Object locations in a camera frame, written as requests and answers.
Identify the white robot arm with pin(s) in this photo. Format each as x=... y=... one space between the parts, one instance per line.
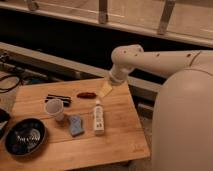
x=182 y=126

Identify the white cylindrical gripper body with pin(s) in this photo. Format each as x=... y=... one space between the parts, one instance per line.
x=118 y=75

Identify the blue sponge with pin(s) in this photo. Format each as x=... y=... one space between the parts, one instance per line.
x=75 y=127

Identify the red-brown oblong object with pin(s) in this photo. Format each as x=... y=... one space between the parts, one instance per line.
x=87 y=95

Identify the white plastic cup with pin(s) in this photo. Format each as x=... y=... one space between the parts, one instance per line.
x=55 y=108

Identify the dark object at left edge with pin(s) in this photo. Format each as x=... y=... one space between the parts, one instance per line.
x=4 y=118

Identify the wooden table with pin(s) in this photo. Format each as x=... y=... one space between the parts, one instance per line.
x=69 y=125

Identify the white bottle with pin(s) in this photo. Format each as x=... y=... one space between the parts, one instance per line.
x=98 y=119

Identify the black bowl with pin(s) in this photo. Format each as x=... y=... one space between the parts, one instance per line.
x=25 y=137

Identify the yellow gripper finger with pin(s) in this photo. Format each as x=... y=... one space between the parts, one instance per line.
x=105 y=90

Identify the metal rail frame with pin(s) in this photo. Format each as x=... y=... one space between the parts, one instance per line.
x=138 y=87

